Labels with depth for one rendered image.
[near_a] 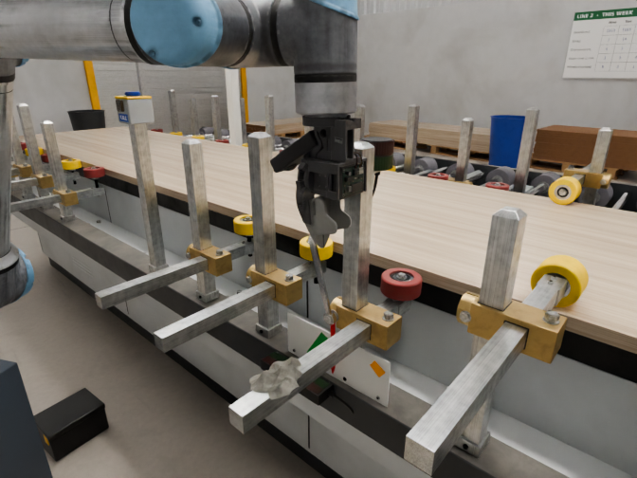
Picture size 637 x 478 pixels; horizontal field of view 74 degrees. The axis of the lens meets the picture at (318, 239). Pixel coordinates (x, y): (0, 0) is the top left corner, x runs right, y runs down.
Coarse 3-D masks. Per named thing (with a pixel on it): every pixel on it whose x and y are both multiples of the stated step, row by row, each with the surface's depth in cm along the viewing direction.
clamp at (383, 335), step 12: (336, 300) 83; (348, 312) 79; (360, 312) 78; (372, 312) 78; (336, 324) 82; (348, 324) 80; (372, 324) 76; (384, 324) 74; (396, 324) 76; (372, 336) 77; (384, 336) 75; (396, 336) 77; (384, 348) 75
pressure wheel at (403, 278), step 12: (384, 276) 84; (396, 276) 84; (408, 276) 85; (420, 276) 84; (384, 288) 83; (396, 288) 81; (408, 288) 80; (420, 288) 82; (396, 300) 82; (408, 300) 81
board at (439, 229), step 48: (96, 144) 240; (240, 192) 145; (288, 192) 145; (384, 192) 145; (432, 192) 145; (480, 192) 145; (336, 240) 103; (384, 240) 103; (432, 240) 103; (480, 240) 103; (528, 240) 103; (576, 240) 103; (624, 240) 103; (480, 288) 81; (528, 288) 80; (624, 288) 80; (624, 336) 67
